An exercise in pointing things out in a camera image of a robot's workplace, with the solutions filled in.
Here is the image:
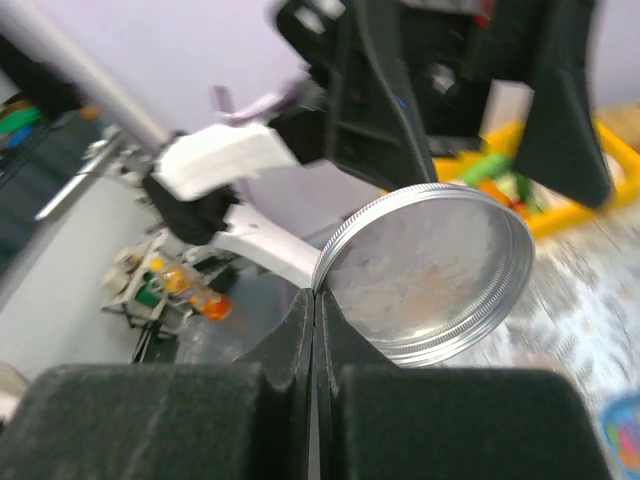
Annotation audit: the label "floral patterned table mat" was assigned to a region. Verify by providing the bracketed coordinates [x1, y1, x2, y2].
[444, 203, 639, 413]

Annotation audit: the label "yellow plastic bin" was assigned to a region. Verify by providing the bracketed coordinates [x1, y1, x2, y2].
[434, 107, 640, 239]

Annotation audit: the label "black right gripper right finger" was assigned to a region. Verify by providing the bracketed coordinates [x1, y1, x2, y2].
[315, 292, 611, 479]

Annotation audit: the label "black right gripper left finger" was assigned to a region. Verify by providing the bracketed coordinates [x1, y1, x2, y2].
[1, 290, 314, 479]

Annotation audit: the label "clear glass jar lid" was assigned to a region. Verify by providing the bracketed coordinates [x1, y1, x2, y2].
[311, 183, 535, 368]

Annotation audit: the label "blue candy tray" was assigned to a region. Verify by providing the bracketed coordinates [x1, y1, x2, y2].
[600, 391, 639, 480]

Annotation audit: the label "green toy vegetables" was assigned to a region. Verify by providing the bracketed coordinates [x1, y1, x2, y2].
[455, 153, 542, 218]

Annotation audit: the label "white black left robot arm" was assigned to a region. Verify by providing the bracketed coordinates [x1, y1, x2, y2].
[142, 1, 613, 287]

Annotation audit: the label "orange drink bottle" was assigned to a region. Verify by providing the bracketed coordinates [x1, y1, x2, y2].
[149, 256, 232, 322]

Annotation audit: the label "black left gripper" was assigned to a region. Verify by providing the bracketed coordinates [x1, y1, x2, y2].
[274, 1, 613, 209]

